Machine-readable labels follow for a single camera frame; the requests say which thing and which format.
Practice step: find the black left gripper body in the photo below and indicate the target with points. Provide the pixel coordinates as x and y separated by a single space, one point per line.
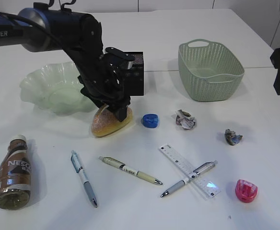
103 81

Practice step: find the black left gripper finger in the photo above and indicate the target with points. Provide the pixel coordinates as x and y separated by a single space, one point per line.
121 113
97 102

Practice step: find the sugar coated bread roll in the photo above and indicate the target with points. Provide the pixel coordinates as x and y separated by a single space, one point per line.
105 123

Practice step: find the large paper ball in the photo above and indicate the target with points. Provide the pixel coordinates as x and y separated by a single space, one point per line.
185 120

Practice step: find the small paper ball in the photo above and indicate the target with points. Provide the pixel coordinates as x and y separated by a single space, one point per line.
231 137

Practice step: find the brown Nescafe coffee bottle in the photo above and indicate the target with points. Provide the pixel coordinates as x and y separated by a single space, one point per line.
15 175

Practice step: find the pink pencil sharpener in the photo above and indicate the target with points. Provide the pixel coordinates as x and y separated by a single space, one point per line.
245 191

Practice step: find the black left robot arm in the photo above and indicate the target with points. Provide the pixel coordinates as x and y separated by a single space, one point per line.
79 35

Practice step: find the blue pencil sharpener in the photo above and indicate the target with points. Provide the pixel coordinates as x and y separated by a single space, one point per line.
150 120

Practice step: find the black mesh pen holder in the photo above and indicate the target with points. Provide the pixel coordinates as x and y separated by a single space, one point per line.
134 77

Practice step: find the green wavy glass plate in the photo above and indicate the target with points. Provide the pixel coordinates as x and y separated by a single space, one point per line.
56 87

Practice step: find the beige white pen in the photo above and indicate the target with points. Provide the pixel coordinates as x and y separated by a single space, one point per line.
123 167

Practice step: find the blue white pen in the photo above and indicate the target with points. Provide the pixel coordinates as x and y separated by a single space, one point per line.
77 164

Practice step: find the green plastic basket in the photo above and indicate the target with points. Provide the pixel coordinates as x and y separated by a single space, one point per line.
209 71

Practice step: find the grey clear pen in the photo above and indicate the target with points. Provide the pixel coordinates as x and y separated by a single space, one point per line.
208 188

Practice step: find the clear plastic ruler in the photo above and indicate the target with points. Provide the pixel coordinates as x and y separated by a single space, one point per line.
180 162

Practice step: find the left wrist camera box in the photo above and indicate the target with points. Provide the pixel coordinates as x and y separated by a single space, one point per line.
119 58

